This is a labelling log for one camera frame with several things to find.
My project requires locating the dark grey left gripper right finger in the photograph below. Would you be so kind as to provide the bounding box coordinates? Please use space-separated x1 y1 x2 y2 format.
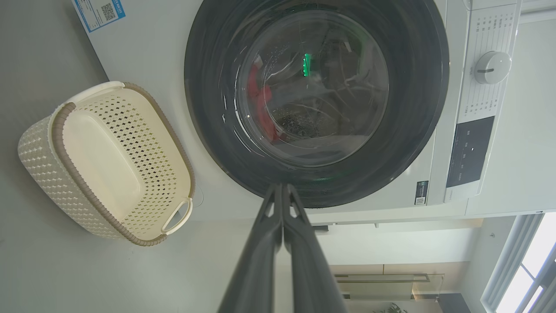
283 184 348 313

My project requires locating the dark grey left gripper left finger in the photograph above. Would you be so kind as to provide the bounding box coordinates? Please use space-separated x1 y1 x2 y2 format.
217 184 284 313

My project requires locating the red garment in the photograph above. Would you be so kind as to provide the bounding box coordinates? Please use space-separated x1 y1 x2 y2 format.
247 65 283 144

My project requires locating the stainless steel washing machine drum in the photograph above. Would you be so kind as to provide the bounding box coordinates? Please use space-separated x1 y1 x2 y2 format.
243 17 387 161

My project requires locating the cream perforated laundry basket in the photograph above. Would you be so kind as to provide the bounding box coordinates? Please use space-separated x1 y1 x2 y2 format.
17 81 196 247

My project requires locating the dark washing machine display panel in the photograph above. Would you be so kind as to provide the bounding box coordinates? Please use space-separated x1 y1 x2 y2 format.
446 116 496 188

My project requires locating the white washing machine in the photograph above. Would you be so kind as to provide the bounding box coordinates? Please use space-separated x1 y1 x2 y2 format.
72 0 524 224

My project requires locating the white round control knob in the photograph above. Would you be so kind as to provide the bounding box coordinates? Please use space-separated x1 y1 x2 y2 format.
473 51 512 85

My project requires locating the glass background table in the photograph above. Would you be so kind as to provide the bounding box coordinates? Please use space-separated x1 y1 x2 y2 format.
332 273 443 300

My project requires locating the small dark QR sticker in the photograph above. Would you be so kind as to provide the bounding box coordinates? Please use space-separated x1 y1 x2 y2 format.
415 180 429 206

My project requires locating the blue energy label sticker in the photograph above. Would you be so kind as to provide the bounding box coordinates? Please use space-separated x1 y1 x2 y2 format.
73 0 126 33

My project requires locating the window with white frame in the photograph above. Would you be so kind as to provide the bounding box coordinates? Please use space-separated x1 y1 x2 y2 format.
480 212 556 313

